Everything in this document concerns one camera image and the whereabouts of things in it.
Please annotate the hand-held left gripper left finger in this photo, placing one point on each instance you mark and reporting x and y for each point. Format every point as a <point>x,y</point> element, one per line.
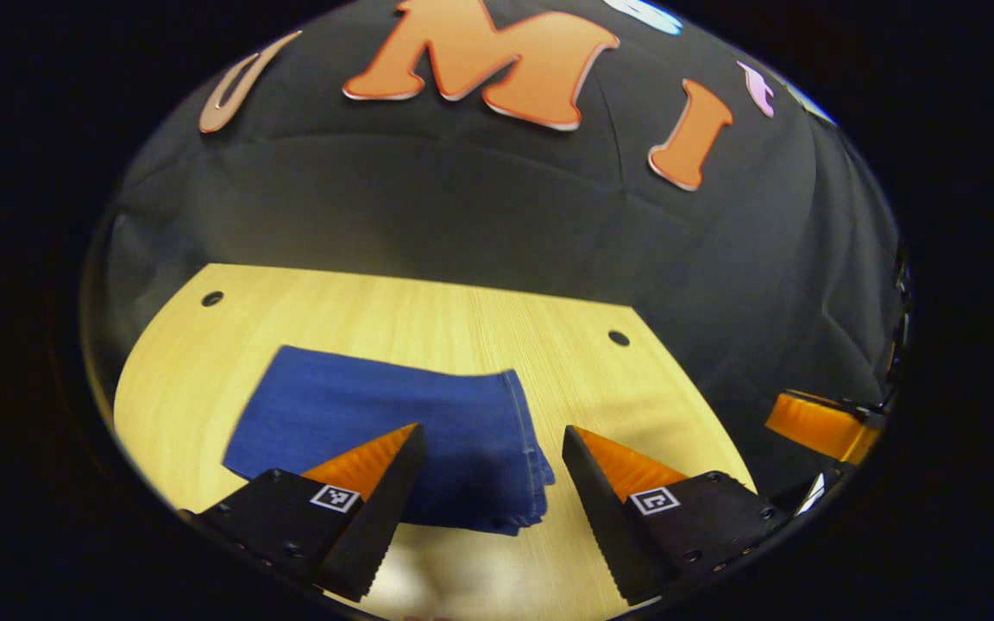
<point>383,517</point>

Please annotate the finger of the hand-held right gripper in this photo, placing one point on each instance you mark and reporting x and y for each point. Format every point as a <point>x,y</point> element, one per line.
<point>816,425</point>

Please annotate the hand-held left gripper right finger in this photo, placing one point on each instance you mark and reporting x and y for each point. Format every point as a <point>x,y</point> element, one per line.
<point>609,526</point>

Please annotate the blue denim jeans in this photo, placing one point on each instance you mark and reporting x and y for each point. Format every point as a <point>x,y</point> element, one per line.
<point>376,405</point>

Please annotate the round black table grommet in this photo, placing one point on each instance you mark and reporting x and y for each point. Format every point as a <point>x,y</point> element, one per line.
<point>619,338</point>
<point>212,298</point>

